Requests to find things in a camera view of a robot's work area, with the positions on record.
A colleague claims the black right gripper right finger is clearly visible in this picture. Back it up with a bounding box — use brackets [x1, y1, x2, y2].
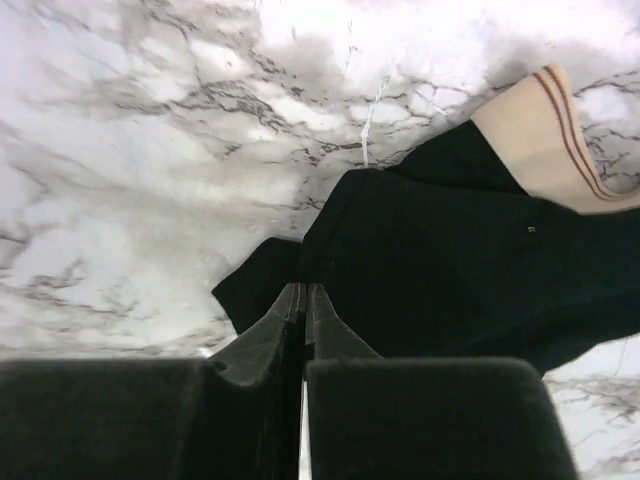
[306, 285, 577, 479]

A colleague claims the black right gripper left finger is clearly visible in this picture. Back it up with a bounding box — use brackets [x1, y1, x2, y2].
[1, 284, 305, 479]

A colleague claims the black garment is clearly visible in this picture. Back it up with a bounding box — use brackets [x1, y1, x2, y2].
[213, 123, 639, 372]

